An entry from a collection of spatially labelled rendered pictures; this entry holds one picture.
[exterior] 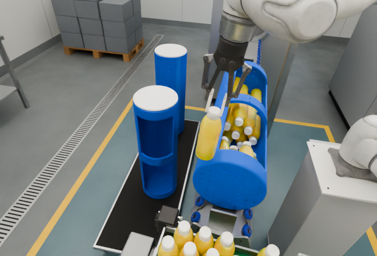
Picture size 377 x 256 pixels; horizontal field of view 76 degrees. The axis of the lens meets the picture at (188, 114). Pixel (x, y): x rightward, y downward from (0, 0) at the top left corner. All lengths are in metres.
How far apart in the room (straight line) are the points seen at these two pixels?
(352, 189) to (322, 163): 0.16
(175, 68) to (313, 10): 1.75
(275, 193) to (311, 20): 2.12
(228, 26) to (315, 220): 1.14
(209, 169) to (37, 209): 1.80
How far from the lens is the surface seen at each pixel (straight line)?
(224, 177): 0.94
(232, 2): 0.58
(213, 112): 0.74
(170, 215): 1.01
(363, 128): 1.24
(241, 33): 0.60
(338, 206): 1.41
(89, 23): 4.48
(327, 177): 1.30
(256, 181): 0.93
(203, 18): 5.95
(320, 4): 0.42
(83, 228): 2.23
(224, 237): 0.88
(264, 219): 2.27
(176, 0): 5.97
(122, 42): 4.32
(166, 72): 2.12
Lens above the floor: 1.88
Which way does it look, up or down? 37 degrees down
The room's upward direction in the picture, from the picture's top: 3 degrees clockwise
